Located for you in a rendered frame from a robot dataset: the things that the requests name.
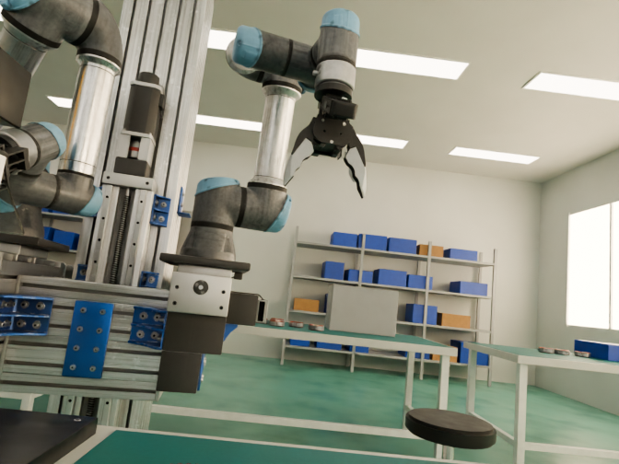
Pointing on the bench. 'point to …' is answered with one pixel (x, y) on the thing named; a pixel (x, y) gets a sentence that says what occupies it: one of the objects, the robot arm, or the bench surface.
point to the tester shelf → (12, 90)
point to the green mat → (217, 452)
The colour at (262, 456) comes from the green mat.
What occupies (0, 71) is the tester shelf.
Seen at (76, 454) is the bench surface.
